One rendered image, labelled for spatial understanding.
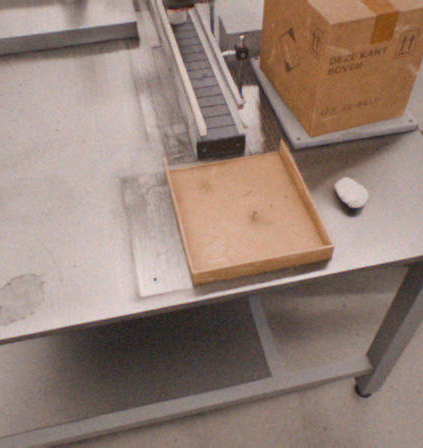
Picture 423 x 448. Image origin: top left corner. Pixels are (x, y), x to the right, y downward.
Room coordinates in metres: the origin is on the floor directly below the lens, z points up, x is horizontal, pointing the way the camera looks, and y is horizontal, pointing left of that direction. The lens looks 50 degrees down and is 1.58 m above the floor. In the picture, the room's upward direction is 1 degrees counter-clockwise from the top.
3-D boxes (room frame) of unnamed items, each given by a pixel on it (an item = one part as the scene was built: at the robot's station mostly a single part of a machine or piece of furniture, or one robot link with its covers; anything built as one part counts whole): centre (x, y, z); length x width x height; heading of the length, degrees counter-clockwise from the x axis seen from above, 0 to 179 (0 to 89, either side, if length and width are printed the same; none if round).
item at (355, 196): (0.70, -0.29, 0.85); 0.08 x 0.07 x 0.04; 163
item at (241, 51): (1.04, -0.07, 0.91); 0.07 x 0.03 x 0.16; 102
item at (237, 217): (0.67, -0.07, 0.85); 0.30 x 0.26 x 0.04; 12
